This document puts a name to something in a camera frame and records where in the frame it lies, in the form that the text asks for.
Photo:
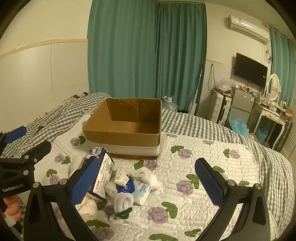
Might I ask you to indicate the white floral quilt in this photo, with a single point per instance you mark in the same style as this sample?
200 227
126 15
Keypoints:
185 160

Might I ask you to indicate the corner green curtain panel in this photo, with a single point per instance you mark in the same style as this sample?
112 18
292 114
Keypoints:
182 58

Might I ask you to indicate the small white sock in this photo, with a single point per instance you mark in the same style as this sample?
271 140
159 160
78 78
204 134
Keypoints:
111 188

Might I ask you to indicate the blue plastic bag pile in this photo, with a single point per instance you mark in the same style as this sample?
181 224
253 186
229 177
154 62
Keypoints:
238 126

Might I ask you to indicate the brown cardboard box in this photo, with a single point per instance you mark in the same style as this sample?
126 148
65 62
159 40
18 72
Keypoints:
122 136

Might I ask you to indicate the large printed tissue pack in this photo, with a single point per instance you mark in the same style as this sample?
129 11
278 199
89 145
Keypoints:
104 171

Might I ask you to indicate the brown floral pillow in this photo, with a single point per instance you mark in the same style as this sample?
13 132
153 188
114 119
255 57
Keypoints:
77 95

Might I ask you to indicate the white ribbed suitcase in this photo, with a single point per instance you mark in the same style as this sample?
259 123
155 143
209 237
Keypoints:
217 109

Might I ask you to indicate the white mop pole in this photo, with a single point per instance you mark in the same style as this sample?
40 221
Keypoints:
196 92

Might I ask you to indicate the black wall television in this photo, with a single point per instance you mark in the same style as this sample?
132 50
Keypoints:
249 69

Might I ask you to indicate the green window curtain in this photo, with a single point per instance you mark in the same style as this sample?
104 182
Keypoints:
281 55

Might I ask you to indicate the grey small fridge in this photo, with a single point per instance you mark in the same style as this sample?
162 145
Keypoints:
242 104

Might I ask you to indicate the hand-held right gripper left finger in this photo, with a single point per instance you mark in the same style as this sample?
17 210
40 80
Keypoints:
84 182

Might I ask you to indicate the cream cloth bundle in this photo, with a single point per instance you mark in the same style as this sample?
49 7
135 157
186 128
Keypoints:
89 207

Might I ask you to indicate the knotted white sock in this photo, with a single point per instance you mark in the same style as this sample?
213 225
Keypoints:
146 177

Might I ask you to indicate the white oval mirror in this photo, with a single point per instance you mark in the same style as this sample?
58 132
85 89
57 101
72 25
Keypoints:
273 84

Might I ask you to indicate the small white packet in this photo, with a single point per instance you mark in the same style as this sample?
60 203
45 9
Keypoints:
121 177

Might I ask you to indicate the clear water jug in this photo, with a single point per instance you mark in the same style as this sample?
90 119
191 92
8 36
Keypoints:
170 104

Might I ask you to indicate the clear plastic bag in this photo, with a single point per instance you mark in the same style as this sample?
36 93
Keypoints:
225 83

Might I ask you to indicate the person's left hand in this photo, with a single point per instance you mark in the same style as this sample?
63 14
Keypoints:
12 208

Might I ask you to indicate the white air conditioner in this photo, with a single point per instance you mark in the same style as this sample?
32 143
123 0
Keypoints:
248 26

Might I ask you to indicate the grey checked bed sheet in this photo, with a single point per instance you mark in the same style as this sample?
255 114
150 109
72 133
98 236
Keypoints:
196 122

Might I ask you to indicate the wide green curtain panel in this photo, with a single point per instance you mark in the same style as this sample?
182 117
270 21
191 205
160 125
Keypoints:
122 46

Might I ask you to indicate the blue plastic basket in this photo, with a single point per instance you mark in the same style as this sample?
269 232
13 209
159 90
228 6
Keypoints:
261 134

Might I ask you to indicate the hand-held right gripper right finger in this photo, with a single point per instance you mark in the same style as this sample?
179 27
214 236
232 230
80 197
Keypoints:
209 183

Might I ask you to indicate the white sock with green trim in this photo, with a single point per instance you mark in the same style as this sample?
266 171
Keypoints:
122 202

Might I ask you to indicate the white vanity table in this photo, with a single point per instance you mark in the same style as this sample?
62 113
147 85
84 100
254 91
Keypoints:
270 114

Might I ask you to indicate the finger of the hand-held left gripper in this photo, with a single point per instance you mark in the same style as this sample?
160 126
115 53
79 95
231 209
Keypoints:
15 134
39 149

